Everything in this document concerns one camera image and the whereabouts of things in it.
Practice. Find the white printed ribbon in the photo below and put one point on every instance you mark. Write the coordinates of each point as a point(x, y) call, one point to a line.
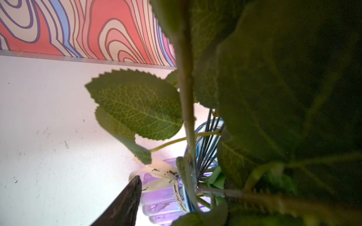
point(158, 175)

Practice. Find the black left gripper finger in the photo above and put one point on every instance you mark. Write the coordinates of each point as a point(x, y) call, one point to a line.
point(123, 210)

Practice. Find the blue hydrangea bouquet with leaves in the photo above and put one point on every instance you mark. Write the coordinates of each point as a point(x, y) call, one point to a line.
point(270, 96)

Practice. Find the purple glass vase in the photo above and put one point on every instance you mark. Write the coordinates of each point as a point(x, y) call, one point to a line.
point(163, 207)

